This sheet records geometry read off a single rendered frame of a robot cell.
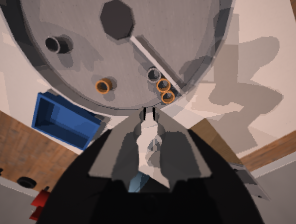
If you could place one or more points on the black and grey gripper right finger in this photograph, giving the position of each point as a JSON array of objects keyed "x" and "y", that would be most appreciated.
[{"x": 186, "y": 156}]

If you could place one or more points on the blue crate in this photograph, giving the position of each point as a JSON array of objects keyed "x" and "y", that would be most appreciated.
[{"x": 52, "y": 116}]

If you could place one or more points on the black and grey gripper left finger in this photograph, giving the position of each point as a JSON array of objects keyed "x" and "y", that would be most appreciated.
[{"x": 112, "y": 156}]

